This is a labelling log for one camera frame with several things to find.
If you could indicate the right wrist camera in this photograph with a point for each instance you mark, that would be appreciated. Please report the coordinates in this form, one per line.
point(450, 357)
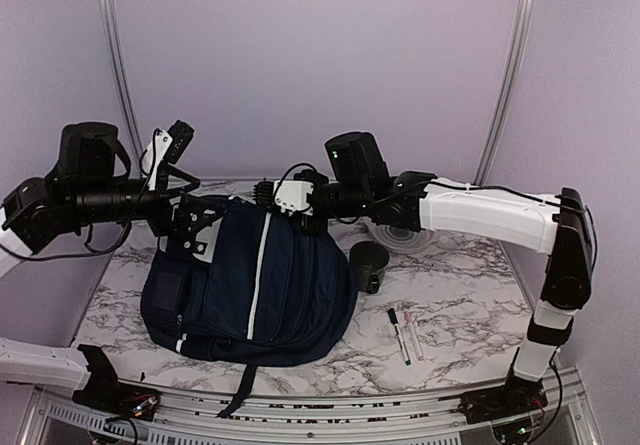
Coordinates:
point(290, 196)

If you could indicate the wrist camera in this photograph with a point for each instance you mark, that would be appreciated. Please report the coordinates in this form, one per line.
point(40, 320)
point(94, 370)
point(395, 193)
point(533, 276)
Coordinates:
point(165, 148)
point(290, 196)

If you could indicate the front aluminium rail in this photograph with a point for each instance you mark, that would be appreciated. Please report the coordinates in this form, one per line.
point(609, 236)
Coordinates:
point(190, 417)

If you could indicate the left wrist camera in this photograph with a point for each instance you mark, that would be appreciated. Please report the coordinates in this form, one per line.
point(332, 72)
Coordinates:
point(165, 148)

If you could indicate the navy blue student backpack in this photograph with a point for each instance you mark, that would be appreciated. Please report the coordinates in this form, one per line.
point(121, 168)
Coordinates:
point(264, 294)

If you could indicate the aluminium frame post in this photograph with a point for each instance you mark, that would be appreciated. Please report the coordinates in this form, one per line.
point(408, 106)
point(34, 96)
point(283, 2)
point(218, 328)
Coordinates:
point(118, 67)
point(518, 42)

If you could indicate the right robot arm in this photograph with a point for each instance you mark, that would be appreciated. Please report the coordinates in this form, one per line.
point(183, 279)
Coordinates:
point(556, 226)

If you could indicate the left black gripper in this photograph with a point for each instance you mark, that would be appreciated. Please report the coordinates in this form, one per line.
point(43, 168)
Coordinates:
point(161, 223)

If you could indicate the right aluminium frame post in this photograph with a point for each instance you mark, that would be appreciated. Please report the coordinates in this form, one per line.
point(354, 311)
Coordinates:
point(518, 42)

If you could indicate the left aluminium frame post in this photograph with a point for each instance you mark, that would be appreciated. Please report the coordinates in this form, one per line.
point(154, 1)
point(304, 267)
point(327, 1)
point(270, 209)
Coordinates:
point(118, 67)

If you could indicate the blue cap marker pen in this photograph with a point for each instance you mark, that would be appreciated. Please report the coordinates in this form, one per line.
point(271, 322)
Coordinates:
point(399, 336)

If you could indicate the pink cap marker pen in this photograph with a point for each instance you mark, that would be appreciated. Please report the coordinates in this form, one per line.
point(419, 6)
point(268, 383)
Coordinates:
point(413, 336)

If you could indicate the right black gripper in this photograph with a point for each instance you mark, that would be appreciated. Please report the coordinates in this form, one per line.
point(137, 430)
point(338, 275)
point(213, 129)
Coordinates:
point(317, 227)

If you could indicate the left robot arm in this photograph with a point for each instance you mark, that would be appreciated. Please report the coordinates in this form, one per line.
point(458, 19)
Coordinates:
point(90, 184)

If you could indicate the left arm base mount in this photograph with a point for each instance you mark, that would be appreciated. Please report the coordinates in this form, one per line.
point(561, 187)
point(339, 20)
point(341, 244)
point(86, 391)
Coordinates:
point(104, 391)

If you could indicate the grey swirl ceramic plate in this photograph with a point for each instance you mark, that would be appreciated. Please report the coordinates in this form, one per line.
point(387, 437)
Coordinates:
point(401, 241)

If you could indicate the dark grey metal mug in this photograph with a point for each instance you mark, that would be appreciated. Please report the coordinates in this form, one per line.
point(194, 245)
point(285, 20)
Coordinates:
point(369, 260)

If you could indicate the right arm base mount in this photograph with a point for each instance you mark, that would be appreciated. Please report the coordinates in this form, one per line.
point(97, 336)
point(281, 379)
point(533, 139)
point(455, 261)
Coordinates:
point(515, 396)

